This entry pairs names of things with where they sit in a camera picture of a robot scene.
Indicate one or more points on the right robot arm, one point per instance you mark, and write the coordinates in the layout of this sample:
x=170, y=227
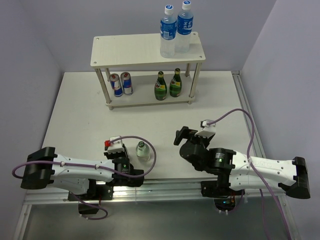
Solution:
x=237, y=172

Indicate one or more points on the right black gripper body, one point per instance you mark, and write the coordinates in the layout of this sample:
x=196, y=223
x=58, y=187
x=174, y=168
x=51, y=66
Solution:
x=204, y=141

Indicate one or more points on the right red bull can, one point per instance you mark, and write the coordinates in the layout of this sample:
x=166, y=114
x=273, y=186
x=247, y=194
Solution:
x=126, y=83

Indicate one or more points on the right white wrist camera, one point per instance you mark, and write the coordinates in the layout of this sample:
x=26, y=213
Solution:
x=207, y=127

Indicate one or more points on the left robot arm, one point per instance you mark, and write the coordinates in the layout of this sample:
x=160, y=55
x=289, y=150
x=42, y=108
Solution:
x=79, y=176

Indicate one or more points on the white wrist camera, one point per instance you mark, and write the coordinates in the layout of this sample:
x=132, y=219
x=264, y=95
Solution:
x=114, y=145
x=207, y=127

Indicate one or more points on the beige two-tier shelf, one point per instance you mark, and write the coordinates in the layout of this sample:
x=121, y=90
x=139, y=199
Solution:
x=143, y=50

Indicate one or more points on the green glass bottle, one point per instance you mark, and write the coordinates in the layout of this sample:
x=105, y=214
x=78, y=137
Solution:
x=175, y=86
x=160, y=87

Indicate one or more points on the red bull can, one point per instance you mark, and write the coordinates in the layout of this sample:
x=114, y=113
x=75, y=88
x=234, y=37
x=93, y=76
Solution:
x=126, y=83
x=116, y=84

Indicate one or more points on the clear glass bottle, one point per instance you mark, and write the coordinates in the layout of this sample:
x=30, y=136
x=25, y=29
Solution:
x=143, y=151

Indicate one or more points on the aluminium frame rail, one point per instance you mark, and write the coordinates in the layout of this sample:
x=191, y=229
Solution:
x=80, y=121

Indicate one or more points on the blue label water bottle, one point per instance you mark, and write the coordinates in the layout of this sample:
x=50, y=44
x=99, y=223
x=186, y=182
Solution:
x=168, y=29
x=185, y=20

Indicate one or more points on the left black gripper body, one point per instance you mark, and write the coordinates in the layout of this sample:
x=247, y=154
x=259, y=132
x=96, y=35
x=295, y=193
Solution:
x=116, y=155

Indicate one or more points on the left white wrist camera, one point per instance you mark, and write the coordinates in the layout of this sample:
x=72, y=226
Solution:
x=114, y=145

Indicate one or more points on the left red bull can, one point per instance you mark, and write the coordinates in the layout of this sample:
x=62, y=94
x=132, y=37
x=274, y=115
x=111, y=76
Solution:
x=116, y=84

